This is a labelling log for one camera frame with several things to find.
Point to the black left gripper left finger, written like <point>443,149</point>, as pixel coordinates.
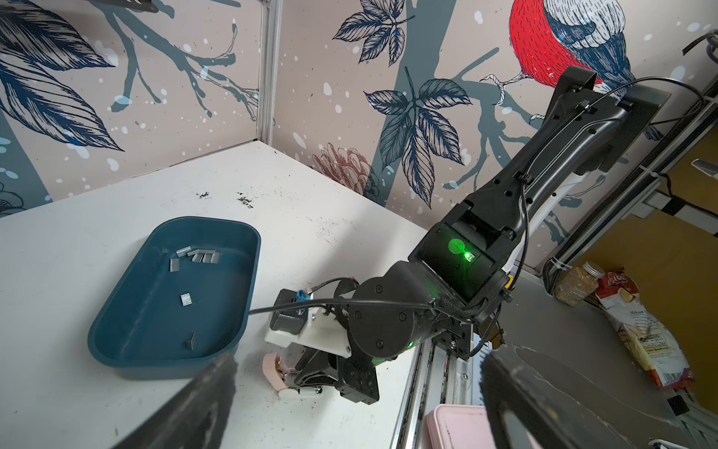
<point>196,417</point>

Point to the glass jar outside cell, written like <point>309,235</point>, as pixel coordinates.
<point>578,283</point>

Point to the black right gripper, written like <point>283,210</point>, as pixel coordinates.
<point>355,378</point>

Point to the snack bag outside cell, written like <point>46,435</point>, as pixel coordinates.
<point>648,340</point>

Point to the loose staple strip centre tray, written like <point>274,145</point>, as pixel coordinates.
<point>186,300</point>

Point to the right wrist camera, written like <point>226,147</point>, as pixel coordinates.
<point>314,328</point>

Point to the teal plastic tray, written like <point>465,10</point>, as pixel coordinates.
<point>141,330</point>

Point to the staples strip in tray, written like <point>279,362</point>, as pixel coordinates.
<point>194,255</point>

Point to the pink flat case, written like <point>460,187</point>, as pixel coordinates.
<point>459,426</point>

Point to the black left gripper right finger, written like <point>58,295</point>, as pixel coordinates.
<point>522,415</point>

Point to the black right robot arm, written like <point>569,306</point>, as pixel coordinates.
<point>462,271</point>

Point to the upright staple strip in tray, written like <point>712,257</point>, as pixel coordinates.
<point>189,343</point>

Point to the aluminium frame post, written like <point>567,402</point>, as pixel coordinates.
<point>269,70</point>

